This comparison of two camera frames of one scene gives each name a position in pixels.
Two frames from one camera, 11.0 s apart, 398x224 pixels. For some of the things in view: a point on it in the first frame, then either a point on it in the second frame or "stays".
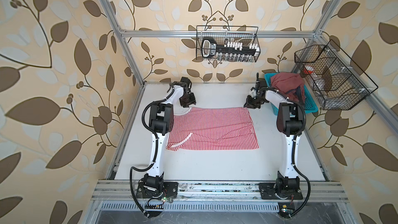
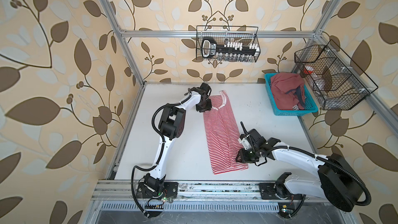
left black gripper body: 188,99 → 206,105
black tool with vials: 229,51 stays
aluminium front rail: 113,190 stays
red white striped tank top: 212,128 → 223,140
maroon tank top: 290,85 stays
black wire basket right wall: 337,82 stays
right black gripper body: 254,101 → 249,155
